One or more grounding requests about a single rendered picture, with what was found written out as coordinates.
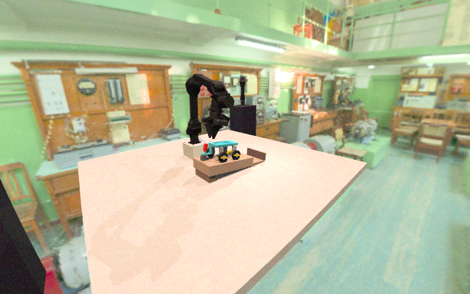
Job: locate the teal wheeled trolley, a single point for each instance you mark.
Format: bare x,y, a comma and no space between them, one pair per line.
223,147

